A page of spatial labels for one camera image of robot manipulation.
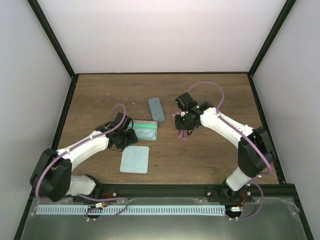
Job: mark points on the pink sunglasses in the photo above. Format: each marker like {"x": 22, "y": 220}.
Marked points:
{"x": 182, "y": 135}

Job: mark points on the green glasses case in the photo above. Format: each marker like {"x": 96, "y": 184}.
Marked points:
{"x": 145, "y": 124}

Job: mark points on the blue-grey glasses case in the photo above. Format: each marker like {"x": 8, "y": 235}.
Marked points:
{"x": 156, "y": 110}

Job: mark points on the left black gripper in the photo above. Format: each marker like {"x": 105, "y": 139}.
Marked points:
{"x": 133, "y": 139}

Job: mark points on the light blue cloth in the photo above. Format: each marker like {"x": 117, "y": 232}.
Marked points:
{"x": 135, "y": 159}
{"x": 145, "y": 134}

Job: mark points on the light blue slotted cable duct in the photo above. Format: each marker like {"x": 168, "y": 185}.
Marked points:
{"x": 146, "y": 210}

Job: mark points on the black aluminium frame rail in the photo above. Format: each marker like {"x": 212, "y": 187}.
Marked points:
{"x": 212, "y": 192}

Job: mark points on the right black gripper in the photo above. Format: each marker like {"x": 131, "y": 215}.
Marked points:
{"x": 179, "y": 125}

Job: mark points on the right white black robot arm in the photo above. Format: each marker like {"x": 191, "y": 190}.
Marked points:
{"x": 255, "y": 152}

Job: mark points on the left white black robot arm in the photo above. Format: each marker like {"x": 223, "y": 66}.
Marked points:
{"x": 53, "y": 176}

